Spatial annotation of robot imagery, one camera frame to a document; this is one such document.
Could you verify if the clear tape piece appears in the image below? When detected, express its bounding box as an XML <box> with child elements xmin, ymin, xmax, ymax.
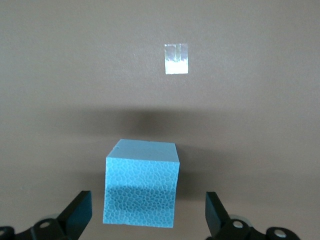
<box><xmin>164</xmin><ymin>43</ymin><xmax>189</xmax><ymax>76</ymax></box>

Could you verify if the light blue foam block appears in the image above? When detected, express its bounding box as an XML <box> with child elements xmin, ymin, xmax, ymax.
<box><xmin>102</xmin><ymin>138</ymin><xmax>181</xmax><ymax>229</ymax></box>

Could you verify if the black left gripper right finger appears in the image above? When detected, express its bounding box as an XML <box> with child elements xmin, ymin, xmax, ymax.
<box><xmin>204</xmin><ymin>191</ymin><xmax>300</xmax><ymax>240</ymax></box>

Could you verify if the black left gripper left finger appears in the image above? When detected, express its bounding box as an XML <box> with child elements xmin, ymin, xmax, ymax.
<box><xmin>0</xmin><ymin>190</ymin><xmax>93</xmax><ymax>240</ymax></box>

